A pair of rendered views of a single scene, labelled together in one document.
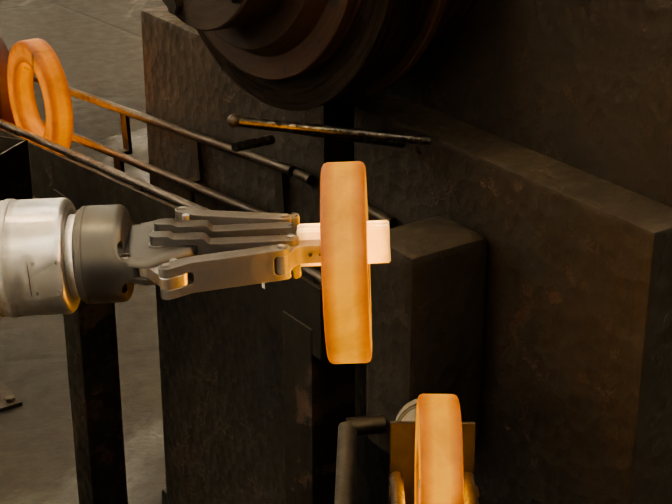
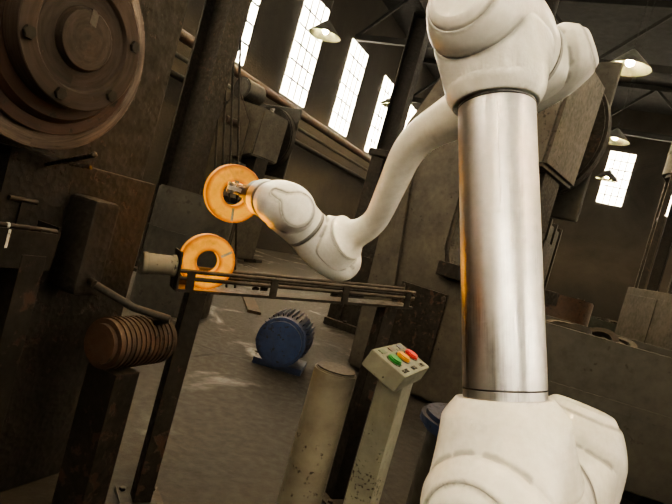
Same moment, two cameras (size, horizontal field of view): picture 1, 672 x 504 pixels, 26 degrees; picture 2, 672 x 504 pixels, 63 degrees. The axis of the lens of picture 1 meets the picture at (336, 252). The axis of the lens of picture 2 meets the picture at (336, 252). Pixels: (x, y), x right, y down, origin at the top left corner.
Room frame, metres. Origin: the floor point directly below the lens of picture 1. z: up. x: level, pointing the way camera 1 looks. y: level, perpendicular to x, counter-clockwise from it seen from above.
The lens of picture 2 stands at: (1.51, 1.40, 0.88)
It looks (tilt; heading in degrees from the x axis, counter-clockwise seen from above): 2 degrees down; 239
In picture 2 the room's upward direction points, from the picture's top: 16 degrees clockwise
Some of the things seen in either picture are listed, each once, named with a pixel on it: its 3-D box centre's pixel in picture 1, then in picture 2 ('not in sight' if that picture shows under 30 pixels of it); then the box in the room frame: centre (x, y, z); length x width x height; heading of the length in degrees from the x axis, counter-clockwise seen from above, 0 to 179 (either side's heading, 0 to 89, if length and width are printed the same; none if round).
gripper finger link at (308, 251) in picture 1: (308, 256); not in sight; (1.00, 0.02, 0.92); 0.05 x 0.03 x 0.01; 90
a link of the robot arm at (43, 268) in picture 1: (42, 256); (266, 199); (1.02, 0.22, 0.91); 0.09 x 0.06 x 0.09; 0
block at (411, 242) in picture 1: (427, 340); (83, 244); (1.33, -0.09, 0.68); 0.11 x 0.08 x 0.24; 124
